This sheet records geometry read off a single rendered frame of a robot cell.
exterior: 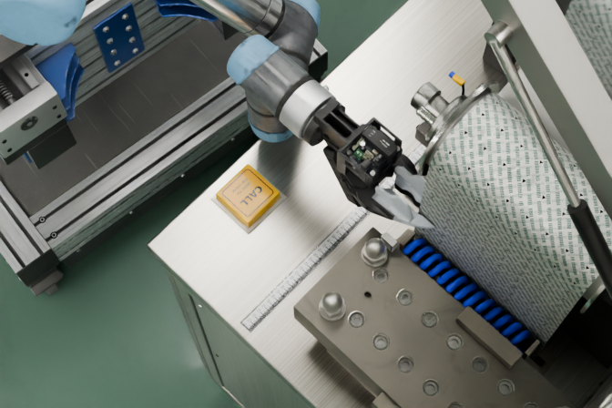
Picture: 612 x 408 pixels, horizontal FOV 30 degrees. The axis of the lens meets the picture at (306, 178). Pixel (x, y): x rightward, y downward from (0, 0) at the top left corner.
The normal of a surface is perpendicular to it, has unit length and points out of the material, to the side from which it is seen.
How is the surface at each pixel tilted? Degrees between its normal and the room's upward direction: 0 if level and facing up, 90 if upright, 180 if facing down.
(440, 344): 0
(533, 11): 42
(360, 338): 0
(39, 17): 85
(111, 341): 0
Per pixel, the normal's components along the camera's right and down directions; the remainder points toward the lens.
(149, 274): -0.01, -0.38
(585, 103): 0.48, 0.15
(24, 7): -0.11, 0.88
